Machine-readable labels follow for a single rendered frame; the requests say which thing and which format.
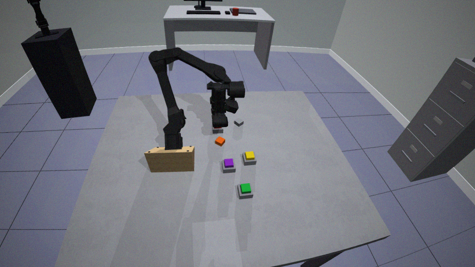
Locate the red button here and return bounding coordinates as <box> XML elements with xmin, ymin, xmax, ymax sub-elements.
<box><xmin>212</xmin><ymin>126</ymin><xmax>223</xmax><ymax>134</ymax></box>

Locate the green square button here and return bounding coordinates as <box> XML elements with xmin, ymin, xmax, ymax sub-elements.
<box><xmin>237</xmin><ymin>183</ymin><xmax>253</xmax><ymax>199</ymax></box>

